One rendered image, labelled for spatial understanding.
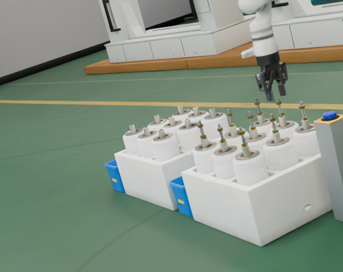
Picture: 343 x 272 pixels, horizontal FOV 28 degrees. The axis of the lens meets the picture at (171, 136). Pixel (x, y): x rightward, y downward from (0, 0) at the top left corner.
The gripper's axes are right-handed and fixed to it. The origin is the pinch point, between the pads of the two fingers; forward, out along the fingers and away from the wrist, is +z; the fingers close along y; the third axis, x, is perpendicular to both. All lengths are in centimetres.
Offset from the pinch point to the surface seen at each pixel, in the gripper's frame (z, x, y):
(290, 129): 11.3, -3.9, -2.0
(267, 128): 11.5, 7.5, 0.4
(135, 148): 16, 67, -9
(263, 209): 24.9, -11.3, -31.7
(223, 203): 24.5, 4.9, -31.2
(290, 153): 13.7, -12.8, -15.6
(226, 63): 32, 203, 203
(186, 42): 15, 254, 218
